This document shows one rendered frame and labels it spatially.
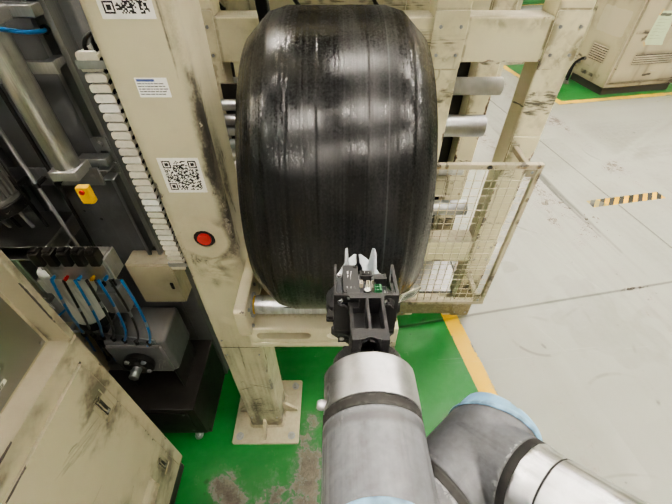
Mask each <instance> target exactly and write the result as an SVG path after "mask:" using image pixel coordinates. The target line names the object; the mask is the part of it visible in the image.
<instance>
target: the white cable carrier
mask: <svg viewBox="0 0 672 504"><path fill-rule="evenodd" d="M87 47H88V49H87V50H84V49H81V50H78V51H77V52H75V57H76V59H77V60H78V61H104V60H103V57H102V55H101V53H100V50H99V48H98V47H97V48H96V50H95V49H94V48H93V46H92V44H91V43H90V44H89V45H88V46H87ZM97 49H98V50H97ZM81 70H82V71H83V72H88V73H87V74H85V79H86V81H87V82H88V83H92V84H90V86H89V88H90V90H91V92H92V93H97V94H96V95H94V99H95V101H96V102H97V103H101V104H100V105H99V106H98V107H99V110H100V112H102V113H105V114H103V118H104V121H105V122H109V123H108V124H107V127H108V129H109V130H110V131H113V132H112V133H111V136H112V138H113V139H117V140H116V141H115V145H116V147H118V148H120V149H119V153H120V155H121V156H124V157H123V158H122V160H123V162H124V163H128V164H127V165H126V169H127V170H128V171H130V173H129V176H130V178H134V179H133V180H132V182H133V184H134V185H137V186H136V187H135V189H136V191H137V192H140V193H139V198H140V199H142V201H141V202H142V204H143V205H145V207H144V209H145V211H148V213H147V215H148V217H151V218H150V222H151V223H153V225H152V226H153V228H154V229H156V230H155V232H156V234H157V235H158V239H159V240H161V241H160V244H161V245H163V247H162V248H163V250H165V255H168V256H167V259H168V260H170V261H169V263H185V258H184V256H183V253H182V251H181V249H180V246H179V244H178V241H177V239H176V236H175V234H174V231H173V229H172V226H171V224H170V222H169V219H168V217H167V214H166V212H165V209H164V207H163V204H162V201H161V199H160V196H159V194H158V191H157V189H156V187H155V185H154V182H153V180H152V177H151V175H150V173H149V170H148V168H147V165H146V163H145V160H144V158H143V155H142V153H141V151H140V148H139V146H138V143H137V141H136V138H135V136H134V133H133V131H132V128H131V126H130V124H129V121H128V119H127V116H126V114H125V111H124V109H123V106H122V104H121V102H120V99H119V97H118V94H117V92H116V89H115V87H114V84H113V82H112V80H111V77H110V75H109V72H108V70H107V69H81ZM182 259H183V260H182Z"/></svg>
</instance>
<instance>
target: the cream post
mask: <svg viewBox="0 0 672 504"><path fill-rule="evenodd" d="M79 1H80V4H81V6H82V8H83V11H84V13H85V16H86V18H87V21H88V23H89V26H90V28H91V31H92V33H93V35H94V38H95V40H96V43H97V45H98V48H99V50H100V53H101V55H102V57H103V60H104V62H105V65H106V67H107V70H108V72H109V75H110V77H111V80H112V82H113V84H114V87H115V89H116V92H117V94H118V97H119V99H120V102H121V104H122V106H123V109H124V111H125V114H126V116H127V119H128V121H129V124H130V126H131V128H132V131H133V133H134V136H135V138H136V141H137V143H138V146H139V148H140V151H141V153H142V155H143V158H144V160H145V163H146V165H147V168H148V170H149V173H150V175H151V177H152V180H153V182H154V185H155V187H156V189H157V191H158V194H159V196H160V199H161V201H162V204H163V207H164V209H165V212H166V214H167V217H168V219H169V222H170V224H171V226H172V229H173V231H174V234H175V236H176V239H177V241H178V244H179V246H180V249H181V251H182V253H183V256H184V258H185V261H186V263H187V265H188V268H189V270H190V272H191V275H192V277H193V280H194V283H195V285H196V288H197V290H198V293H199V295H200V298H201V300H202V302H203V305H204V307H205V310H206V312H207V315H208V317H209V320H210V322H211V324H212V327H213V329H214V332H215V334H216V337H217V339H218V342H219V344H220V347H221V349H222V351H223V354H224V356H225V359H226V361H227V364H228V366H229V369H230V371H231V373H232V376H233V378H234V381H235V383H236V386H237V388H238V391H239V393H240V396H241V398H242V400H243V402H244V405H245V408H246V410H247V413H248V415H249V418H250V420H251V422H252V424H253V425H263V419H266V421H267V424H268V425H281V424H282V423H283V414H284V408H283V402H285V393H284V389H283V384H282V380H281V375H280V370H279V366H278V361H277V357H276V352H275V347H253V346H252V344H251V340H250V336H241V335H240V333H239V330H238V327H237V324H236V320H235V317H234V314H233V310H234V306H235V301H236V297H237V293H238V289H239V285H240V281H241V277H242V273H243V272H244V269H245V268H244V267H245V263H246V259H247V255H248V253H247V249H246V244H245V239H244V234H243V228H242V221H241V214H240V206H239V197H238V186H237V173H236V169H235V164H234V160H233V155H232V150H231V146H230V141H229V137H228V132H227V127H226V123H225V118H224V114H223V109H222V105H221V100H220V95H219V91H218V86H217V82H216V77H215V72H214V68H213V63H212V59H211V54H210V49H209V45H208V40H207V36H206V31H205V27H204V22H203V17H202V13H201V8H200V4H199V0H152V4H153V7H154V10H155V14H156V17H157V19H103V18H102V15H101V13H100V10H99V7H98V5H97V2H96V0H79ZM134 78H166V79H167V82H168V86H169V89H170V92H171V95H172V97H140V94H139V91H138V89H137V86H136V83H135V80H134ZM156 158H198V161H199V164H200V167H201V171H202V174H203V178H204V181H205V184H206V188H207V191H208V192H186V193H169V191H168V188H167V186H166V183H165V180H164V178H163V175H162V172H161V170H160V167H159V165H158V162H157V159H156ZM201 233H205V234H208V235H209V236H210V237H211V238H212V241H211V243H210V244H209V245H202V244H200V243H199V242H198V241H197V237H198V235H199V234H201Z"/></svg>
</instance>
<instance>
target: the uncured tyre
mask: <svg viewBox="0 0 672 504"><path fill-rule="evenodd" d="M235 151H236V172H237V186H238V197H239V206H240V214H241V221H242V228H243V234H244V239H245V244H246V249H247V253H248V257H249V261H250V265H251V268H252V271H253V273H254V276H255V278H256V280H257V282H258V283H259V285H260V286H261V287H262V288H263V289H264V290H265V291H266V292H267V293H268V294H269V295H271V296H272V297H273V298H274V299H275V300H276V301H277V302H278V303H279V304H281V305H284V306H288V307H291V308H295V309H326V295H327V293H328V291H329V290H330V289H331V288H332V287H333V286H334V264H336V274H338V272H339V271H340V269H341V267H342V266H343V265H344V263H345V249H346V248H348V258H350V257H351V256H352V255H353V254H361V255H363V256H364V257H366V258H367V259H368V260H369V258H370V254H371V251H372V248H375V250H376V255H377V270H378V272H379V273H381V274H386V277H387V281H386V287H387V288H388V289H389V290H391V287H390V281H389V275H390V267H391V264H393V265H394V270H395V275H396V280H397V285H398V290H399V295H401V294H403V293H406V292H407V291H408V290H409V289H410V288H411V287H412V286H413V285H414V283H415V282H416V280H417V278H418V276H419V274H420V271H421V268H422V265H423V262H424V258H425V255H426V250H427V246H428V241H429V236H430V230H431V224H432V217H433V209H434V200H435V190H436V177H437V158H438V108H437V91H436V81H435V72H434V66H433V60H432V56H431V52H430V48H429V45H428V42H427V40H426V38H425V37H424V35H423V34H422V33H421V32H420V30H419V29H418V28H417V27H416V26H415V24H414V23H413V22H412V21H411V20H410V18H409V17H408V16H407V15H406V14H405V12H404V11H402V10H399V9H396V8H393V7H390V6H387V5H285V6H282V7H280V8H277V9H274V10H271V11H269V12H268V13H267V14H266V15H265V17H264V18H263V19H262V20H261V21H260V23H259V24H258V25H257V26H256V28H255V29H254V30H253V31H252V32H251V34H250V35H249V36H248V38H247V39H246V41H245V44H244V47H243V50H242V54H241V59H240V65H239V71H238V80H237V91H236V110H235Z"/></svg>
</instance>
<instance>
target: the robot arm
mask: <svg viewBox="0 0 672 504"><path fill-rule="evenodd" d="M357 259H358V266H357ZM358 271H359V272H360V274H358ZM386 281H387V277H386V274H381V273H379V272H378V270H377V255H376V250H375V248H372V251H371V254H370V258H369V260H368V259H367V258H366V257H364V256H363V255H361V254H353V255H352V256H351V257H350V258H348V248H346V249H345V263H344V265H343V266H342V267H341V269H340V271H339V272H338V274H336V264H334V286H333V287H332V288H331V289H330V290H329V291H328V293H327V295H326V311H327V315H326V321H327V322H333V326H332V327H331V334H332V335H334V336H335V337H337V338H338V342H346V343H347V344H348V345H349V346H343V348H342V350H341V351H340V352H339V353H338V354H337V355H336V356H335V358H334V361H333V365H331V366H330V367H329V369H328V370H327V372H326V374H325V377H324V400H322V399H321V400H318V401H317V410H319V411H324V414H323V433H322V477H321V504H648V503H647V502H645V501H643V500H641V499H639V498H638V497H636V496H634V495H632V494H631V493H629V492H627V491H625V490H623V489H622V488H620V487H618V486H616V485H615V484H613V483H611V482H609V481H607V480H606V479H604V478H602V477H600V476H599V475H597V474H595V473H593V472H591V471H590V470H588V469H586V468H584V467H583V466H581V465H579V464H577V463H575V462H574V461H572V460H570V459H568V458H567V457H565V456H563V455H561V454H559V453H558V452H556V450H555V449H554V448H553V447H552V446H550V445H548V444H546V443H545V442H543V440H542V436H541V433H540V431H539V429H538V428H537V426H536V425H535V423H534V422H533V421H532V420H531V418H530V417H529V416H528V415H527V414H526V413H525V412H523V411H522V410H521V409H520V408H519V409H518V408H517V407H516V406H514V405H513V404H512V403H511V402H510V401H508V400H506V399H505V398H502V397H500V396H498V395H495V394H492V393H488V392H476V393H472V394H470V395H468V396H467V397H466V398H465V399H464V400H463V401H462V402H461V403H458V404H456V405H455V406H454V407H453V408H452V409H451V410H450V412H449V414H448V416H447V417H446V418H445V419H444V420H443V421H442V422H441V423H440V424H439V425H438V426H437V427H436V428H435V429H434V430H433V431H432V432H431V433H430V434H429V435H428V436H427V437H426V433H425V428H424V423H423V418H422V410H421V405H420V400H419V395H418V390H417V385H416V380H415V375H414V371H413V368H412V367H411V366H410V365H409V364H408V363H407V362H406V361H405V360H403V359H401V356H400V354H399V353H398V352H397V351H396V350H395V349H394V348H392V347H391V346H390V336H391V335H393V334H394V329H395V322H396V321H397V309H398V303H399V296H400V295H399V290H398V285H397V280H396V275H395V270H394V265H393V264H391V267H390V275H389V281H390V287H391V290H389V289H388V288H387V287H386ZM393 282H394V286H393ZM394 287H395V290H394Z"/></svg>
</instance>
